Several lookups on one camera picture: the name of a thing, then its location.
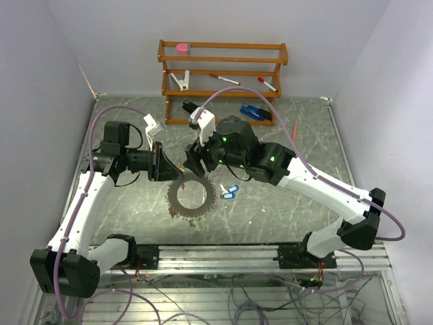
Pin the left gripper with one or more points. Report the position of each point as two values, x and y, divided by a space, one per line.
160 168

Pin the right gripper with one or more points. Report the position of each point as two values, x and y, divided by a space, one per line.
195 152

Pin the metal disc keyring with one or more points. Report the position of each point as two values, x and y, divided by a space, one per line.
191 215

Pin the blue tag key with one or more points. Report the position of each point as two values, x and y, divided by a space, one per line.
226 195
233 188

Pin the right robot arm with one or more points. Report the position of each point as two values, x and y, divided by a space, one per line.
233 143

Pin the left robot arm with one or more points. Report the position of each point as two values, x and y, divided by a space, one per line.
67 265

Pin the black stapler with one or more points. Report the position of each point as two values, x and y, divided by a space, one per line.
189 106

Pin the blue stapler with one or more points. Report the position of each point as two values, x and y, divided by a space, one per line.
257 114

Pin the white plastic clamp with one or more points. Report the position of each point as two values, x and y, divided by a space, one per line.
183 83

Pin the wooden three-tier rack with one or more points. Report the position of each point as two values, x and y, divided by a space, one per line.
242 62

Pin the red-capped marker pen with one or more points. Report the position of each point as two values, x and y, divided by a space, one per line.
216 76

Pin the orange pencil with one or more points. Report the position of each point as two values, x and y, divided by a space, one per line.
294 133

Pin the red-capped white marker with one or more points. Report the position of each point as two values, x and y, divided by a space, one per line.
272 88

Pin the pink eraser block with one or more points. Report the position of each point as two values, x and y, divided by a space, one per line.
183 49

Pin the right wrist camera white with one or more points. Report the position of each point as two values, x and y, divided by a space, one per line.
205 122

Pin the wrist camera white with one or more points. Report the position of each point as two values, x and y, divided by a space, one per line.
154 131
205 122

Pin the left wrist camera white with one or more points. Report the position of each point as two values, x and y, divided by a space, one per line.
154 131

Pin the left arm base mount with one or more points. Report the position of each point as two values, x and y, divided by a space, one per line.
145 256

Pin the aluminium frame rail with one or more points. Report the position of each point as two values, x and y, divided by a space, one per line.
209 259

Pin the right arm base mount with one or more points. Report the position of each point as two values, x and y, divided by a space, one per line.
292 255

